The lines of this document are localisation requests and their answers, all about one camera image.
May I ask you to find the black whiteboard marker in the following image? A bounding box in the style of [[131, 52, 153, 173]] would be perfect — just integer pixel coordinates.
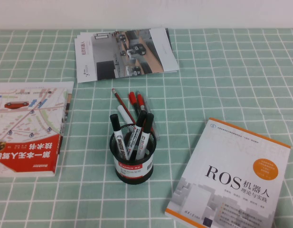
[[136, 113, 155, 160], [109, 114, 129, 160], [126, 110, 148, 160]]

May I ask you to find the white pen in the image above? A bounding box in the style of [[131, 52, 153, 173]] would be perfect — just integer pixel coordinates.
[[117, 105, 134, 125]]

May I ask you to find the white brochure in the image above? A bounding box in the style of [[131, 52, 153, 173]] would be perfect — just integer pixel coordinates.
[[76, 28, 180, 74]]

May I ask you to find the red pencil with eraser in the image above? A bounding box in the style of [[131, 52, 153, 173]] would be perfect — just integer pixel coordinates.
[[112, 88, 137, 124]]

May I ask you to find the brochure under red book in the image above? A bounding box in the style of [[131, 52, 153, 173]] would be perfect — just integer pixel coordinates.
[[62, 93, 73, 133]]

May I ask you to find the white ROS robot book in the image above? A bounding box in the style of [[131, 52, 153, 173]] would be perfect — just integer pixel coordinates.
[[164, 117, 292, 228]]

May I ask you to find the office photo brochure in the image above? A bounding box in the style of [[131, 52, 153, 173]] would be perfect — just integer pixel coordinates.
[[74, 28, 180, 83]]

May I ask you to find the black mesh pen holder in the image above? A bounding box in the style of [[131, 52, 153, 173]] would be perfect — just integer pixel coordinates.
[[109, 123, 157, 185]]

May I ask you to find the green checked tablecloth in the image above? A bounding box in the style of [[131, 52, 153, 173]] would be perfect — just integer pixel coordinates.
[[0, 28, 293, 228]]

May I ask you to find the red cap marker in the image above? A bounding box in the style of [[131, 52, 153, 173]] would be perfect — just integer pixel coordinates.
[[128, 91, 140, 117], [136, 94, 147, 112]]

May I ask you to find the red map cover book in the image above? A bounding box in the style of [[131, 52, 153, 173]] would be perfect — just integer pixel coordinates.
[[0, 81, 75, 178]]

